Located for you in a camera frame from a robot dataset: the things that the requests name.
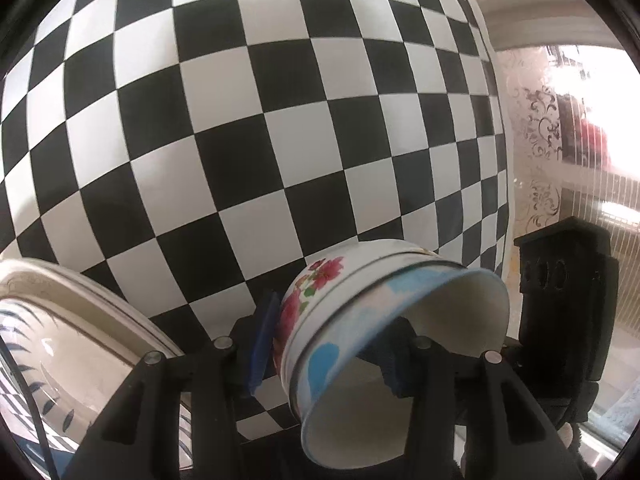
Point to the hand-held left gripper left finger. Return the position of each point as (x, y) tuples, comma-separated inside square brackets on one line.
[(262, 340)]

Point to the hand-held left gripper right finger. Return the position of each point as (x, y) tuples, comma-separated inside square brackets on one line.
[(397, 375)]

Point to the white bowl with red flowers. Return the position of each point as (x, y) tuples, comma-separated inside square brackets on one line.
[(310, 310)]

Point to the white bowl with blue pattern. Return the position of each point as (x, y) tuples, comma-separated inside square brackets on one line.
[(450, 310)]

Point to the white plate with leaf stripes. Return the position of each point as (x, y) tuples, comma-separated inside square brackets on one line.
[(75, 355)]

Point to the white plate with grey flowers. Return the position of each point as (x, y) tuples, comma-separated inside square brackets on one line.
[(75, 280)]

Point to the floral patterned glass panel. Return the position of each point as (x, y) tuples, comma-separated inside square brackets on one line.
[(540, 110)]

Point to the black white checkered tablecloth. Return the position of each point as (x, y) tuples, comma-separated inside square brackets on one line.
[(200, 110)]

